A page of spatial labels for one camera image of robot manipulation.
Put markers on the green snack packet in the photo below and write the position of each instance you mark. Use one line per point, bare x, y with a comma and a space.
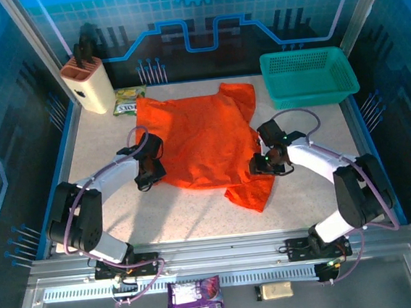
129, 99

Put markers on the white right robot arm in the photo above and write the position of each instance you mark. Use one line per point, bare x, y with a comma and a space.
311, 158

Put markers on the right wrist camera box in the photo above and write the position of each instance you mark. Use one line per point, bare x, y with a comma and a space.
271, 133

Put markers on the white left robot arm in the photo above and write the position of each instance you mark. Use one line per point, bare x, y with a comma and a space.
116, 173

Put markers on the orange t-shirt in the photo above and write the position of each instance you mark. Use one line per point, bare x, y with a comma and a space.
204, 143

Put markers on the teal plastic basket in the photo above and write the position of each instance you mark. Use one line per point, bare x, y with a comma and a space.
307, 75

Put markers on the purple snack packet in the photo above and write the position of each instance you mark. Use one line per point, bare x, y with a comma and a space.
196, 304

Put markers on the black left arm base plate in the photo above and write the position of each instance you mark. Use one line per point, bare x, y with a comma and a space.
146, 258

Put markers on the aluminium frame rail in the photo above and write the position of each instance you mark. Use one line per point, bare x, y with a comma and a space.
219, 254

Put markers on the aluminium frame post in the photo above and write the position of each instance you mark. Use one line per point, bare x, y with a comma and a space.
367, 0
34, 36

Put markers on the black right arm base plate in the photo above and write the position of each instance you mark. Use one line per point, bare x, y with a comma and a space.
296, 249

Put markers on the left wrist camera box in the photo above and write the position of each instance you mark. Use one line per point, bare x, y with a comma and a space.
150, 144

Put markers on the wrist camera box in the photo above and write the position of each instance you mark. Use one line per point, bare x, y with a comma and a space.
150, 144
271, 133

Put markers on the cream knife block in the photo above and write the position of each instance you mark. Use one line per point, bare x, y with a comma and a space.
91, 88

